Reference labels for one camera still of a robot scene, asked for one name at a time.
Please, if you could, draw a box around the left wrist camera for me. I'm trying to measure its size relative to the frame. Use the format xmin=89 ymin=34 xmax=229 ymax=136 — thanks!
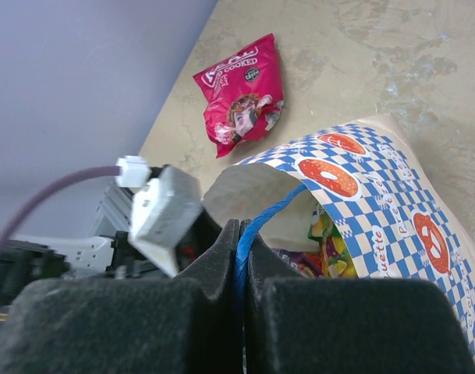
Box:
xmin=115 ymin=156 xmax=203 ymax=277

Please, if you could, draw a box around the purple Skittles packet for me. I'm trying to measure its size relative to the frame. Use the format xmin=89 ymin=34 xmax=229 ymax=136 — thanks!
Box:
xmin=272 ymin=249 xmax=324 ymax=278

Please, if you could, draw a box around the green Fox's candy bag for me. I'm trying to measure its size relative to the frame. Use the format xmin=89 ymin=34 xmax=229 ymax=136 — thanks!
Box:
xmin=307 ymin=203 xmax=358 ymax=278

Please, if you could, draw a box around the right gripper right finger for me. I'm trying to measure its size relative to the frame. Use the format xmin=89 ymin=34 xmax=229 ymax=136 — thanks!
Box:
xmin=244 ymin=238 xmax=475 ymax=373

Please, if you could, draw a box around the checkered paper bag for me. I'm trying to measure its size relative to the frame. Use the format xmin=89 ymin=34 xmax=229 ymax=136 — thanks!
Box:
xmin=203 ymin=115 xmax=475 ymax=361

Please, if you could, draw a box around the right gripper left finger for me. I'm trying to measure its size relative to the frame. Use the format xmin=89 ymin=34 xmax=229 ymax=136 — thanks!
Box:
xmin=0 ymin=220 xmax=243 ymax=373

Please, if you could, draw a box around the red Real crisps bag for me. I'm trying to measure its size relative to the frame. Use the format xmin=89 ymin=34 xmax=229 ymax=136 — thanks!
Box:
xmin=193 ymin=34 xmax=284 ymax=158

